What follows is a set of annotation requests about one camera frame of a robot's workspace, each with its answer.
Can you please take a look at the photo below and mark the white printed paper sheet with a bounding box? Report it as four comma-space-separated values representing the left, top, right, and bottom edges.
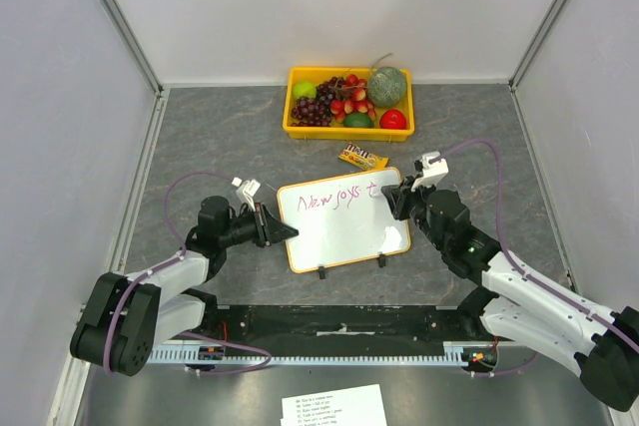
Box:
281, 384, 387, 426

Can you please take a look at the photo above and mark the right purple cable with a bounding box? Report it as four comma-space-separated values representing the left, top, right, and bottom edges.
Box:
433, 139, 639, 378

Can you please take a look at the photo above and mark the yellow framed whiteboard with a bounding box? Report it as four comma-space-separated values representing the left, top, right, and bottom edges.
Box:
277, 168, 411, 273

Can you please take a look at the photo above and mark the dark purple grape bunch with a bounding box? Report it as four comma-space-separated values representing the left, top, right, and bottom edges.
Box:
291, 77, 334, 127

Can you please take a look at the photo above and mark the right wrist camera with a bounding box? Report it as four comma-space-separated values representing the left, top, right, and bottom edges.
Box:
411, 152, 449, 192

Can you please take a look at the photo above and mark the yellow plastic tray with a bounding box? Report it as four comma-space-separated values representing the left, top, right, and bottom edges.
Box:
282, 66, 415, 142

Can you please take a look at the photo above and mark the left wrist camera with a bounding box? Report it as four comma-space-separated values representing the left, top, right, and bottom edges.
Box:
231, 177, 261, 212

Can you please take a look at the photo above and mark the grey slotted cable duct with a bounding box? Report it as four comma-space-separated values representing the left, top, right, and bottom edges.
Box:
147, 341, 494, 367

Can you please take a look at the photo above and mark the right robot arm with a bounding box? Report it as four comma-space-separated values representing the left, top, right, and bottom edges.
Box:
380, 177, 638, 412

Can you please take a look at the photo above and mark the purple cable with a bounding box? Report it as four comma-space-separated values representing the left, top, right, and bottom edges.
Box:
103, 171, 275, 377
433, 139, 639, 378

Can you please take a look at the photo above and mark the yellow candy packet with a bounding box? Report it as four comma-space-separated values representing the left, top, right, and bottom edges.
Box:
338, 143, 388, 171

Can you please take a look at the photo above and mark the red grape bunch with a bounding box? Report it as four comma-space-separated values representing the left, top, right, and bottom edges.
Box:
327, 74, 376, 125

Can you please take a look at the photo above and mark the green netted melon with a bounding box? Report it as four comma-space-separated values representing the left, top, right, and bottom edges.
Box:
366, 53, 408, 108

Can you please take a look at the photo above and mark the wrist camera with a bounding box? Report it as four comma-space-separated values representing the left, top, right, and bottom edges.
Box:
231, 177, 261, 212
411, 152, 449, 192

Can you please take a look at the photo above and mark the green apple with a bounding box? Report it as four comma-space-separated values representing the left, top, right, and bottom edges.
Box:
292, 81, 317, 100

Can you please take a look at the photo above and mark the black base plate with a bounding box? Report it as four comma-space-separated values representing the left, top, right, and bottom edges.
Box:
196, 305, 493, 357

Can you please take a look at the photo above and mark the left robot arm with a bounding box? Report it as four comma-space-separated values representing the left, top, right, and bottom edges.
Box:
70, 196, 299, 376

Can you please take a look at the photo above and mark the green avocado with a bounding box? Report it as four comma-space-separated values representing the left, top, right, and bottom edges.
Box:
342, 113, 374, 129

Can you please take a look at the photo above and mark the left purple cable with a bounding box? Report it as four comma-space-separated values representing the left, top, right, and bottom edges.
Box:
103, 171, 275, 377

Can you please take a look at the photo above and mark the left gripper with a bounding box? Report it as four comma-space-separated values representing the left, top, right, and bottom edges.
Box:
219, 202, 298, 247

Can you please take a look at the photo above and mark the red tomato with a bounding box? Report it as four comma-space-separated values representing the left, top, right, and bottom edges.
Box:
379, 109, 407, 130

